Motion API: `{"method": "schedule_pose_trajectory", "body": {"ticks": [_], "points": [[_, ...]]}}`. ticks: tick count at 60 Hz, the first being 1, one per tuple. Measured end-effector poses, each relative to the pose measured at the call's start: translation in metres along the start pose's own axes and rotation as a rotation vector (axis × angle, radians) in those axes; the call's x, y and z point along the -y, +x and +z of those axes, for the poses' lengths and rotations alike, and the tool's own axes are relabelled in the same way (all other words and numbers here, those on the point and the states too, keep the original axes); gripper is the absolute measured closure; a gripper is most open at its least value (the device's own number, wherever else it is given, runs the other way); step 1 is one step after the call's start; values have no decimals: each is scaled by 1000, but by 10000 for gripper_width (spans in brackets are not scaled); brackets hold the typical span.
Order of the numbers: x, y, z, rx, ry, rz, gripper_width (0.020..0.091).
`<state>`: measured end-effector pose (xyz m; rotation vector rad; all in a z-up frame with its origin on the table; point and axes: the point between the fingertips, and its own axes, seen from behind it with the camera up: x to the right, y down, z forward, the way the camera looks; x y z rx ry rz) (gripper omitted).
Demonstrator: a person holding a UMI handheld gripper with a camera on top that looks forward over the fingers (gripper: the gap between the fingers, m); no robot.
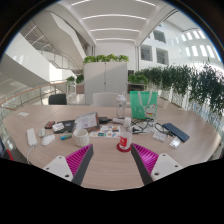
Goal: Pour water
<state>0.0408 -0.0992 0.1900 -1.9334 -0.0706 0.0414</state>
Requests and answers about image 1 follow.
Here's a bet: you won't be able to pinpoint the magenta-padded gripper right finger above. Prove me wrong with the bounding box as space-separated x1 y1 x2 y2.
130 143 184 186

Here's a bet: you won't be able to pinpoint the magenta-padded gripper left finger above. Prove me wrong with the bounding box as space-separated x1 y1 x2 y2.
43 143 95 187

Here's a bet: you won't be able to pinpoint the clear plastic packet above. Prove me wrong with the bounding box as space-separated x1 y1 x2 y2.
169 136 182 149

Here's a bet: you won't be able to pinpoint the white computer mouse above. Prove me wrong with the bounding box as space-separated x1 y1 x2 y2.
40 133 57 147

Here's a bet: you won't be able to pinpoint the white flat packet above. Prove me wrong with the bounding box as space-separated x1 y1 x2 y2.
152 130 168 143

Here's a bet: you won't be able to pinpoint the small blue-green pack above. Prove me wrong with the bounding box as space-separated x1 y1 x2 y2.
59 132 73 141

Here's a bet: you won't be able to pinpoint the white grid-pattern mug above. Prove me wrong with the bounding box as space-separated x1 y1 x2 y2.
72 128 91 148

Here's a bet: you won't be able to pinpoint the small white round device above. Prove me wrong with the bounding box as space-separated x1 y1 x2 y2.
37 127 47 139

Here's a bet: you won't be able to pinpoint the white power strip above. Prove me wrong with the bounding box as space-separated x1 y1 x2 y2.
26 127 38 148

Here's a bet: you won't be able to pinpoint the white card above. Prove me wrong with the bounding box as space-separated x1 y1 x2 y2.
51 122 66 132

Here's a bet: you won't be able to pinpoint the black notebook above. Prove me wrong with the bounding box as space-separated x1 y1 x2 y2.
52 119 77 135

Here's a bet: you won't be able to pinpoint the small red-black case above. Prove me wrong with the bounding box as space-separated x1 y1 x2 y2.
44 120 56 130

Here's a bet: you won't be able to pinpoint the brown booklet with papers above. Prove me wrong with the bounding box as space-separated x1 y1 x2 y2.
73 111 100 132

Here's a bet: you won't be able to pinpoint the black and red office chair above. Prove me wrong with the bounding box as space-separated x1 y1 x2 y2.
0 136 16 162

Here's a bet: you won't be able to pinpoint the colourful sticker sheet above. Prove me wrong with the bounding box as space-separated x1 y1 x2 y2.
89 124 122 139

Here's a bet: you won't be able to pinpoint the green cat-print tote bag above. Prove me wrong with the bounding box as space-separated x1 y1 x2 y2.
129 90 159 121

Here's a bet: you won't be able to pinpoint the black power adapter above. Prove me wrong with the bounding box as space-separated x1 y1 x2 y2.
98 116 113 125

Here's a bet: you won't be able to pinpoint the clear white-lidded sports bottle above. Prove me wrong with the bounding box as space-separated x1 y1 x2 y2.
115 92 127 119

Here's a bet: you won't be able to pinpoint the glass railing with wooden handrail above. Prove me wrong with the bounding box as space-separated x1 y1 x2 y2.
0 79 68 111

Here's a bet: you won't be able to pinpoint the white chair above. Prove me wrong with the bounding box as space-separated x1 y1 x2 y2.
91 92 119 108

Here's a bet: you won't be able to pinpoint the row of green hedge plants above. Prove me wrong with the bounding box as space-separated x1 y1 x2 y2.
127 61 224 114

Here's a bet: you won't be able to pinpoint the green plants in brown planter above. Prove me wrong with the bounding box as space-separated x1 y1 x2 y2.
65 74 85 95

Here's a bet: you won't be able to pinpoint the white cabinet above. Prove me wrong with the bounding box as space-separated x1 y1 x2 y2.
83 61 129 106

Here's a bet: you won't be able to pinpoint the green plants atop cabinet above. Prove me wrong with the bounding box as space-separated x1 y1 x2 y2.
83 54 130 65

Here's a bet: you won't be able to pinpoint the ceiling strip lights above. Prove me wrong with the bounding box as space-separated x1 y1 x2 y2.
69 0 158 43

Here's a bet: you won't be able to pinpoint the white power strip cable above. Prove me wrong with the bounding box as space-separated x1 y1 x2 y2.
25 144 36 164

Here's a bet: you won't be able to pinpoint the tangled black cables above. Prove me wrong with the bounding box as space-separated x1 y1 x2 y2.
111 117 171 136

